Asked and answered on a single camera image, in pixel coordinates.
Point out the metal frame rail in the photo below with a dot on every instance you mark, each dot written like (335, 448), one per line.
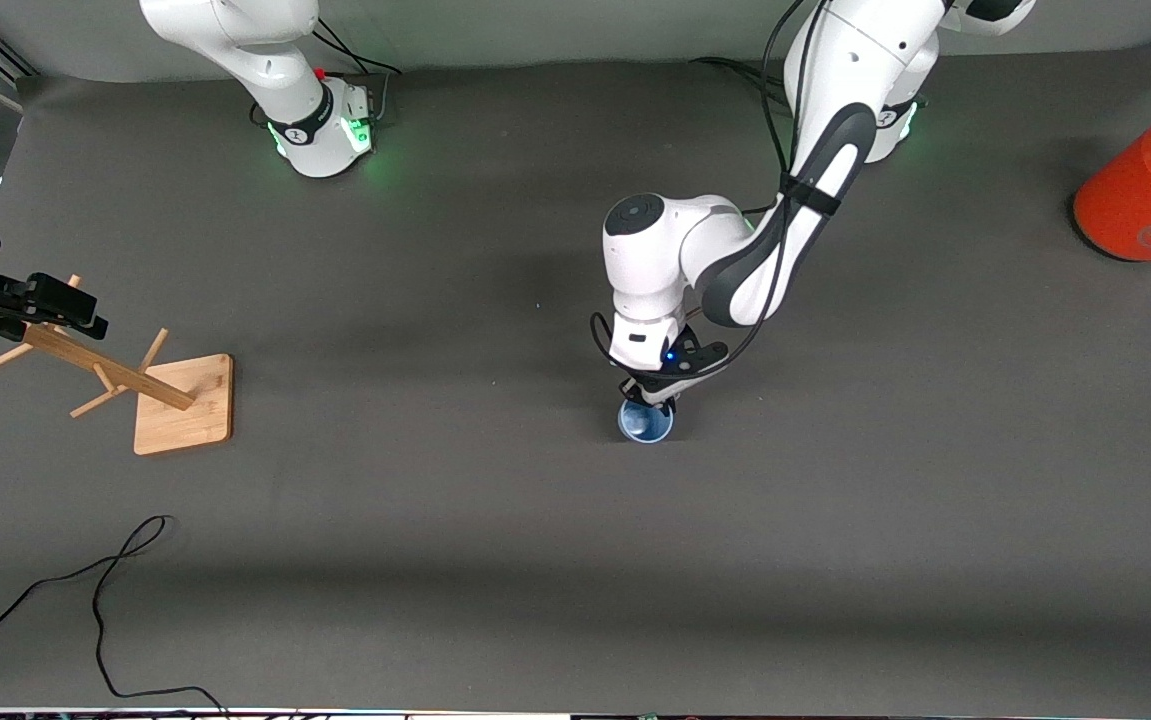
(10, 62)

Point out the orange can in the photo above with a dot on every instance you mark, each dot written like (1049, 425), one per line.
(1135, 195)

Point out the light blue plastic cup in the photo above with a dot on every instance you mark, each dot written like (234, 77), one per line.
(645, 425)

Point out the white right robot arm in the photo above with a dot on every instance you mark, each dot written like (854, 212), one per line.
(320, 120)

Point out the wooden cup rack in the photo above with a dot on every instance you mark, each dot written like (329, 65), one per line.
(185, 405)

